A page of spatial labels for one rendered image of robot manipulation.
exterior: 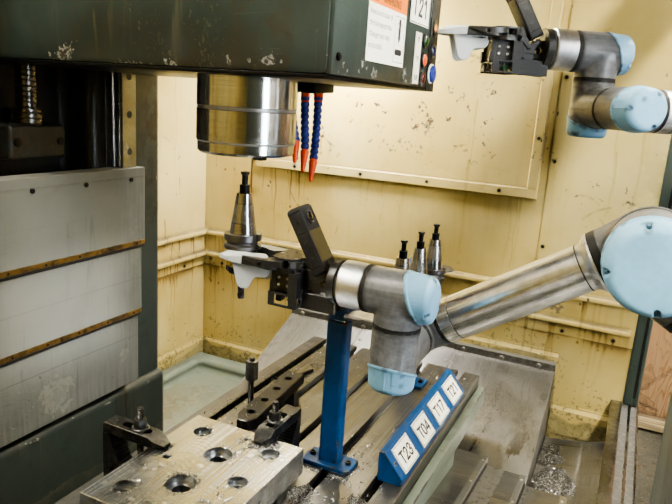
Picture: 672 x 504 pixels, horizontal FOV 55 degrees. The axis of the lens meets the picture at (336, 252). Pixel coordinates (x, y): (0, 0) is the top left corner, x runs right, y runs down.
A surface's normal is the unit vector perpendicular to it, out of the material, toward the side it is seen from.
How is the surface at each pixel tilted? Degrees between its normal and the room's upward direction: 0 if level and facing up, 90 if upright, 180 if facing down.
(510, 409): 24
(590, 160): 92
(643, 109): 90
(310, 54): 90
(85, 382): 91
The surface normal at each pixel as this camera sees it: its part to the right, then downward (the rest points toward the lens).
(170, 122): 0.90, 0.16
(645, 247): -0.51, 0.10
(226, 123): -0.22, 0.22
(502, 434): -0.11, -0.81
